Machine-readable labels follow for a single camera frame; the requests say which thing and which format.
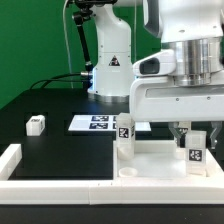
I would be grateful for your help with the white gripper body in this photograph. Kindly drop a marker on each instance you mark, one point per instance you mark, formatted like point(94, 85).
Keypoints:
point(156, 100)

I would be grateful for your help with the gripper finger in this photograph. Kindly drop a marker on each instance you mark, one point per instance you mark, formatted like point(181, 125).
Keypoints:
point(174, 129)
point(216, 128)

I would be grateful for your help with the white square table top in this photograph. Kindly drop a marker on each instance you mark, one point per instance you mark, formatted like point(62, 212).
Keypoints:
point(156, 159)

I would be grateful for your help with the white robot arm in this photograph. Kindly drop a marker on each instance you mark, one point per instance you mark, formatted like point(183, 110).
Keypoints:
point(184, 81)

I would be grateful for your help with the white U-shaped obstacle fence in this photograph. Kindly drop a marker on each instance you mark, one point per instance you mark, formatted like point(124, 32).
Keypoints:
point(189, 190)

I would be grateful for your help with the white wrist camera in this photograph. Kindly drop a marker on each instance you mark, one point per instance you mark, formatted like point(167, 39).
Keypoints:
point(158, 64)

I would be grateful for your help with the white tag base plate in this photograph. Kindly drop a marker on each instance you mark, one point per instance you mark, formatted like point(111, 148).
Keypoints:
point(104, 123)

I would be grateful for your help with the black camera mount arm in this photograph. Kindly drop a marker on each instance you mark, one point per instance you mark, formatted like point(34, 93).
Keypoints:
point(84, 14)

